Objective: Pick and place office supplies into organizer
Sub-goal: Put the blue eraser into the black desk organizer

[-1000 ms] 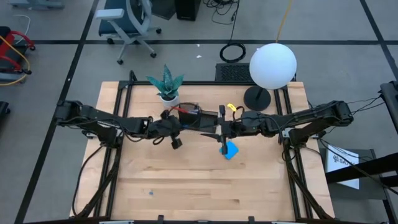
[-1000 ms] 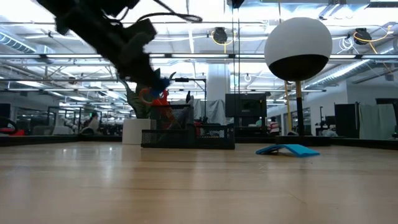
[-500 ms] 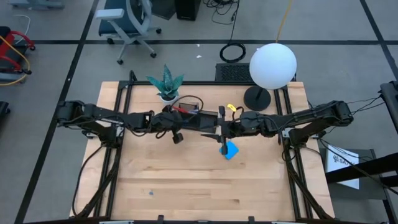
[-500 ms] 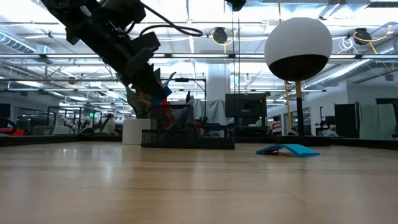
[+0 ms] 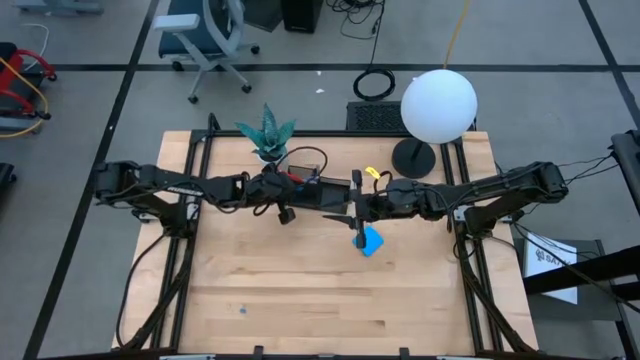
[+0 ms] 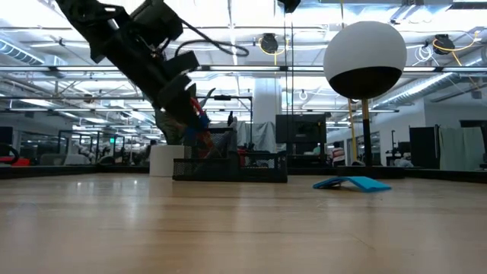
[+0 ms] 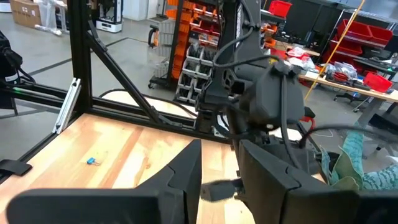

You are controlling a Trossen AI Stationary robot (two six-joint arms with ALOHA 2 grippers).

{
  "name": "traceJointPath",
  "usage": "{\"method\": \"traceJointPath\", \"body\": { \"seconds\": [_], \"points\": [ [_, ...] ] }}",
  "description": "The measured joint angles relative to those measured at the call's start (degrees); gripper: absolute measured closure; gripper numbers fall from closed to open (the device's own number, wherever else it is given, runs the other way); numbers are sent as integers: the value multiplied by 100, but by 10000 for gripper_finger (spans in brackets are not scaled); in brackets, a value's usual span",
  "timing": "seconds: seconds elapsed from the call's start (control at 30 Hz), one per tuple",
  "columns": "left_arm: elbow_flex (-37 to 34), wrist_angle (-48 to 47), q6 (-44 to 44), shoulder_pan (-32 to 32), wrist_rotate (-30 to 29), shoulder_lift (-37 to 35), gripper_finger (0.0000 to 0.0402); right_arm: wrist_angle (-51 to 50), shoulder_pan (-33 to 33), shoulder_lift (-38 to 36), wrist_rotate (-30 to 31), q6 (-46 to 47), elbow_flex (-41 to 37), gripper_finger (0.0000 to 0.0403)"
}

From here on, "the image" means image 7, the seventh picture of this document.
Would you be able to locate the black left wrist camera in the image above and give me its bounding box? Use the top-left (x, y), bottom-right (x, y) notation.
top-left (248, 67), bottom-right (306, 126)

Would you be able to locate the silver aluminium bracket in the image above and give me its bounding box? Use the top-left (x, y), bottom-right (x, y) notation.
top-left (52, 77), bottom-right (82, 135)

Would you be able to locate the red storage bin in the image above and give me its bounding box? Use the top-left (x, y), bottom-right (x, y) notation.
top-left (268, 0), bottom-right (293, 19)
top-left (363, 72), bottom-right (394, 93)

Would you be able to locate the cardboard box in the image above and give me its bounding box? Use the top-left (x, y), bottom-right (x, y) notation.
top-left (9, 0), bottom-right (43, 29)

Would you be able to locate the wooden workbench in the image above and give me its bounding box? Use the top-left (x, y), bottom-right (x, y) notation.
top-left (273, 46), bottom-right (398, 125)

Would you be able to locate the black aluminium table frame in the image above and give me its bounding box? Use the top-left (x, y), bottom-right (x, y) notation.
top-left (0, 0), bottom-right (240, 184)

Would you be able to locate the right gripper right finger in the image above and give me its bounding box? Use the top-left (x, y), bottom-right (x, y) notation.
top-left (237, 139), bottom-right (398, 224)

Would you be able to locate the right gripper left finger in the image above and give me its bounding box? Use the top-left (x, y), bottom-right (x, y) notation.
top-left (6, 139), bottom-right (203, 224)

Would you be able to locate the white machine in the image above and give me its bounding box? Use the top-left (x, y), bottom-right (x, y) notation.
top-left (95, 0), bottom-right (124, 34)

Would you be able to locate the green plant in white pot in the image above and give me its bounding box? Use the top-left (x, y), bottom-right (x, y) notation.
top-left (320, 130), bottom-right (398, 191)

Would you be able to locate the black equipment with cables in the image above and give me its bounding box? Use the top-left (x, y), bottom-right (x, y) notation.
top-left (0, 30), bottom-right (37, 110)

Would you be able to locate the yellow hanging cord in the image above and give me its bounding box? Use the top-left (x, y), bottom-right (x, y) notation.
top-left (303, 0), bottom-right (366, 101)

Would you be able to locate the rack of small parts bins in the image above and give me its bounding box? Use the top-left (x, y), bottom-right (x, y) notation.
top-left (148, 0), bottom-right (228, 105)

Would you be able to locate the shelf with large red bins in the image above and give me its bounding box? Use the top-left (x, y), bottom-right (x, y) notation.
top-left (322, 17), bottom-right (394, 65)

